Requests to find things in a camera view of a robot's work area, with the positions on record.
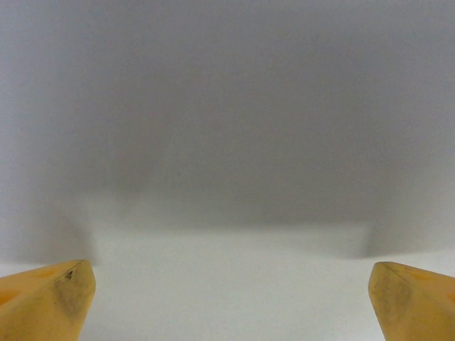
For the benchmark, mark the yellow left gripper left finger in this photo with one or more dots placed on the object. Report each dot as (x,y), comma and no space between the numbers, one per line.
(39,305)

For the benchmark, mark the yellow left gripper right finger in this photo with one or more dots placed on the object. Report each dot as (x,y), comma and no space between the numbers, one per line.
(416,305)

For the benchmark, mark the pale green paper sheet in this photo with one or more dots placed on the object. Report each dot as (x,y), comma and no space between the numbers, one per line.
(227,142)

